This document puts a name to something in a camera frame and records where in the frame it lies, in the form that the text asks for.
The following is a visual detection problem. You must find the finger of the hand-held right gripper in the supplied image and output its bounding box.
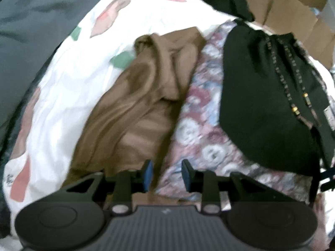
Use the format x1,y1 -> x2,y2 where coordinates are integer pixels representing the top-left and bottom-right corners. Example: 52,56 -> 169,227
310,162 -> 335,204

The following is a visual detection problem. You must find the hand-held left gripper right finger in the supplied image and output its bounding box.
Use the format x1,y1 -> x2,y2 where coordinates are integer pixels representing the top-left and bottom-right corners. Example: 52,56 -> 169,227
181,159 -> 298,213

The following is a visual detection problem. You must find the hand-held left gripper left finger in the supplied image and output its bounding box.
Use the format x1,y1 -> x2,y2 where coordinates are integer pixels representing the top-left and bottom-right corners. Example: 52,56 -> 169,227
61,159 -> 155,213

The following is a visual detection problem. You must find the floral patterned garment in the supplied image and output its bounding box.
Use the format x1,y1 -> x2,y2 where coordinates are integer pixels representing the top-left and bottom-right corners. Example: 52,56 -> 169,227
154,21 -> 335,204

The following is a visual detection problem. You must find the brown garment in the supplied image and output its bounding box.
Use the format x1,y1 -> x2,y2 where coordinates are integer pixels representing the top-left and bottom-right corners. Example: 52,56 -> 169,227
61,27 -> 207,207

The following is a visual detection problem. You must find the black beaded garment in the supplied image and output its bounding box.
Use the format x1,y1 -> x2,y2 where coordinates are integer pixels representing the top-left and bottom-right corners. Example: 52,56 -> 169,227
218,18 -> 335,177

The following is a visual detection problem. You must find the white printed bed sheet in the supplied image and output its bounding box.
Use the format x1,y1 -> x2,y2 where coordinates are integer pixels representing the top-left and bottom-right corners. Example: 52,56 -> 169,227
0,0 -> 267,251

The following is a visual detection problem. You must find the cardboard box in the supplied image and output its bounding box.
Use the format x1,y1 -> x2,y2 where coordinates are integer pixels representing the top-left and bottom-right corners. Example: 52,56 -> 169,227
230,0 -> 335,68

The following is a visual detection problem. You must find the dark grey bedding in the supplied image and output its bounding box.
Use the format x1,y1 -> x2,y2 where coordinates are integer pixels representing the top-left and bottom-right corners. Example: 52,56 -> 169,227
0,0 -> 123,147

